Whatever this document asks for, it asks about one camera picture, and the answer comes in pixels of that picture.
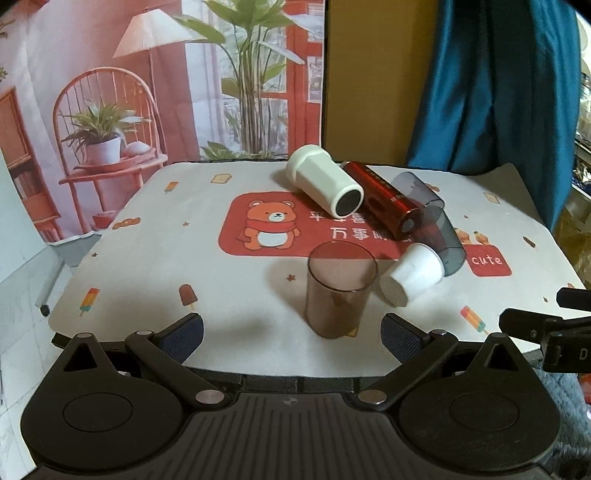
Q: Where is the black gripper at right edge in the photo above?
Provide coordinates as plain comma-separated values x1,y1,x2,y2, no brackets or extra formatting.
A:
499,308,591,374

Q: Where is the teal blue curtain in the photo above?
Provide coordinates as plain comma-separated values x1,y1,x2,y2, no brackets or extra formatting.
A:
407,1,581,228

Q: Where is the brown translucent plastic cup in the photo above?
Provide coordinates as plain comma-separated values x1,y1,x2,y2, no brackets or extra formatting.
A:
304,240,379,339

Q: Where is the red metallic cylinder cup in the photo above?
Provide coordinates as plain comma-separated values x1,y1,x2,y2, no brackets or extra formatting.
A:
342,161,421,240

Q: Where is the grey translucent cup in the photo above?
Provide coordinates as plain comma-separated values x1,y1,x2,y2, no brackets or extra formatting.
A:
412,205,467,277
391,171,445,209

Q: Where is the living room printed backdrop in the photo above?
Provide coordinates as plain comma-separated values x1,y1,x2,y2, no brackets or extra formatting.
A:
1,1,325,243

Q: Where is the grey translucent cup near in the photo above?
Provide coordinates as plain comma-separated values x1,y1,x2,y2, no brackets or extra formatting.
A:
412,205,467,277

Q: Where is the grey translucent cup far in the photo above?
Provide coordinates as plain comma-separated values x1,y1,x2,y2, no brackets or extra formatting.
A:
391,171,445,209

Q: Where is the large white faceted cup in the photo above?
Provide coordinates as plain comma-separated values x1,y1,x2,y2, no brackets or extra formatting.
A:
286,145,365,219

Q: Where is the small white faceted cup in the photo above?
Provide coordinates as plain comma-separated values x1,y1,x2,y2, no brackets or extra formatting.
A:
379,243,445,307

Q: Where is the white cartoon bear table mat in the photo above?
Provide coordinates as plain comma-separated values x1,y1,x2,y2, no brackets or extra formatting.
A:
49,162,581,377

